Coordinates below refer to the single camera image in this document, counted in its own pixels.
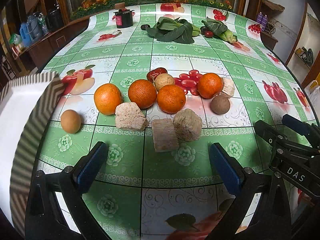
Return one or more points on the speckled pink sponge block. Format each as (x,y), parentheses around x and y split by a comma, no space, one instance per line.
(130,117)

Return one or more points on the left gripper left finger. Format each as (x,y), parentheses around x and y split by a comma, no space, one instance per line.
(44,218)

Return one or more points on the tan round longan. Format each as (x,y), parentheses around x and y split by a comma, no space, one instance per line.
(163,80)

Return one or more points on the dark brown round fruit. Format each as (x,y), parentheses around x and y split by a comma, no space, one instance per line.
(220,105)

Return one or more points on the blue water jug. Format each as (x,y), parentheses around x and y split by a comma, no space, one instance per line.
(24,33)

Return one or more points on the purple bottles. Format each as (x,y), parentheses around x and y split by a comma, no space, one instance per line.
(262,19)

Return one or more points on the white striped-rim tray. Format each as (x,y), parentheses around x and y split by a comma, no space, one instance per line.
(27,103)

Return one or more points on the grey-blue thermos jug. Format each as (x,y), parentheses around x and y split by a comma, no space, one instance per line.
(33,28)

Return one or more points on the beige rectangular block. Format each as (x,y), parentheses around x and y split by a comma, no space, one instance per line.
(164,136)

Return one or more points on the green leafy vegetable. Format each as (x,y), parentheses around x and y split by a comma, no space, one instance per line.
(169,30)

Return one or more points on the green bok choy right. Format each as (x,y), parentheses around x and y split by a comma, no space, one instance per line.
(220,30)

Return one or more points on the green snack bag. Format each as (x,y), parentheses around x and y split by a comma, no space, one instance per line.
(16,40)

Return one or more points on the black pink-label jar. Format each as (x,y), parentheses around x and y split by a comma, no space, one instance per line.
(124,18)

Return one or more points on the red cherry tomato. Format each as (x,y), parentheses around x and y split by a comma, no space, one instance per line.
(208,34)

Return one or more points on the orange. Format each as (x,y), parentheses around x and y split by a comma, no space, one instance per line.
(171,99)
(209,85)
(106,98)
(143,93)

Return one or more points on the red jujube date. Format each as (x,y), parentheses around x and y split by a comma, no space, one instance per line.
(151,76)

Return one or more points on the dark small fruit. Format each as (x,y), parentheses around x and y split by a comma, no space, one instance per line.
(144,26)

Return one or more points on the pale ridged block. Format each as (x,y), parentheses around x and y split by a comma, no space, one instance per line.
(228,88)

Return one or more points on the beige ridged round block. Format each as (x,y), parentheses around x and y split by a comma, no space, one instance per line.
(187,125)

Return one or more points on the wooden cabinet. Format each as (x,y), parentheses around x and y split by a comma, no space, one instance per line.
(42,51)

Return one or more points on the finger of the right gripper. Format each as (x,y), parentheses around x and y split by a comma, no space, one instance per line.
(311,132)
(279,140)

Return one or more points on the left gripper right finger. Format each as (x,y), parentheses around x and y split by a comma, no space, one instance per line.
(271,219)

